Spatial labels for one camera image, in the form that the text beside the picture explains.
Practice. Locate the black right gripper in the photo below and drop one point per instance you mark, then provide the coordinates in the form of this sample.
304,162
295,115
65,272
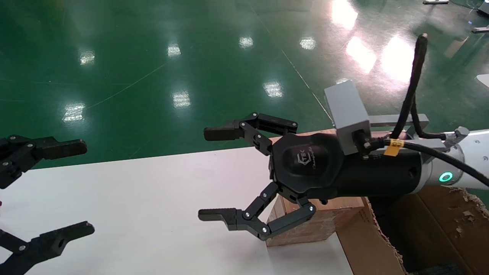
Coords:
305,164

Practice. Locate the white metal stand foot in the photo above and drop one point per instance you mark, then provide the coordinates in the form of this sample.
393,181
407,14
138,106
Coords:
483,81

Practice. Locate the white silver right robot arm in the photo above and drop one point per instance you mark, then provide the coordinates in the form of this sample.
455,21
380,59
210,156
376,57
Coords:
473,152

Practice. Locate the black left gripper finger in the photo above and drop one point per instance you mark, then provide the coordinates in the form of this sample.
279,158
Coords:
57,238
57,148

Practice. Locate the wooden plywood board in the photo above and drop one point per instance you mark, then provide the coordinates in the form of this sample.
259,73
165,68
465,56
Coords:
305,133

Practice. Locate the big open cardboard box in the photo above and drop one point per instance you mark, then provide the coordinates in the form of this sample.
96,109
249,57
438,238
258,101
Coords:
366,248

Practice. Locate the small cardboard box with hole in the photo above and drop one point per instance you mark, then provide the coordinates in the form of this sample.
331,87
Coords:
317,225

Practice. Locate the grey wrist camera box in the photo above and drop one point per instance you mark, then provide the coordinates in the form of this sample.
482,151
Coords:
347,110

